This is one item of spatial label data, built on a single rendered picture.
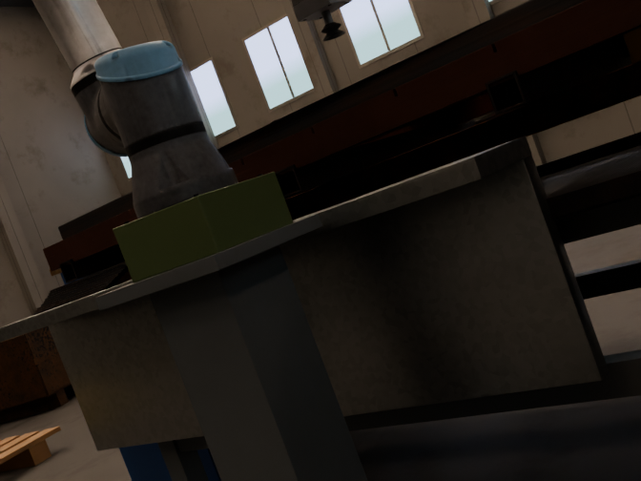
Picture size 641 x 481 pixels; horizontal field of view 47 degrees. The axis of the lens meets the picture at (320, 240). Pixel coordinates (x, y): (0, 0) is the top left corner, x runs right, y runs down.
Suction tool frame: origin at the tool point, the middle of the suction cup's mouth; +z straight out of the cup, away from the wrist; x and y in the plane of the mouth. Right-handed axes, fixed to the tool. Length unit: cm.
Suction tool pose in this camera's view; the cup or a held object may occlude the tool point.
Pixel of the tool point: (334, 36)
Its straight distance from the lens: 139.8
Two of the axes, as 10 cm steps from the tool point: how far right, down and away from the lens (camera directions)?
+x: -6.5, 2.9, -7.0
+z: 3.4, 9.4, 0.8
